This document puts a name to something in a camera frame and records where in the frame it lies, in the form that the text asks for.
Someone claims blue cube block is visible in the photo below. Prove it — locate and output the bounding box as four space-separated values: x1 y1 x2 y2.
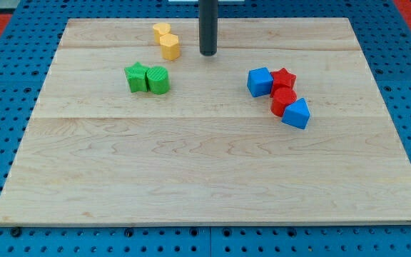
247 67 273 97

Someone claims green star block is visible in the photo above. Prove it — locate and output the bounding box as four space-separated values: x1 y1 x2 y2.
124 62 149 93

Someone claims red star block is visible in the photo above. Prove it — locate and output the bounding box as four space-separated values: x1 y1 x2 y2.
270 68 297 97

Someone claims green cylinder block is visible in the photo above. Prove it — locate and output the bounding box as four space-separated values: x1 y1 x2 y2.
146 66 170 94

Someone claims wooden board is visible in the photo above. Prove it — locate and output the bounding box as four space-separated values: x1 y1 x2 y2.
0 18 411 227

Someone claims red cylinder block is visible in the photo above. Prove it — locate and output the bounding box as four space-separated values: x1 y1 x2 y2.
270 87 297 117

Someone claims yellow hexagon block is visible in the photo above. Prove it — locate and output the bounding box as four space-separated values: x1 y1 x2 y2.
160 34 181 61

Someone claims blue triangular prism block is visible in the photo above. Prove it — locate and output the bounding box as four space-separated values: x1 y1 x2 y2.
281 98 310 129

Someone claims yellow heart block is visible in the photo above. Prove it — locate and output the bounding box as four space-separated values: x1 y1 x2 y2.
152 23 171 44

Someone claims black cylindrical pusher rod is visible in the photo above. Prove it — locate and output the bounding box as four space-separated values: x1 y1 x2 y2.
198 0 218 56

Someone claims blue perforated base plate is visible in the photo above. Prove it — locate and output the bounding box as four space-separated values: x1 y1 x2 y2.
0 0 411 256

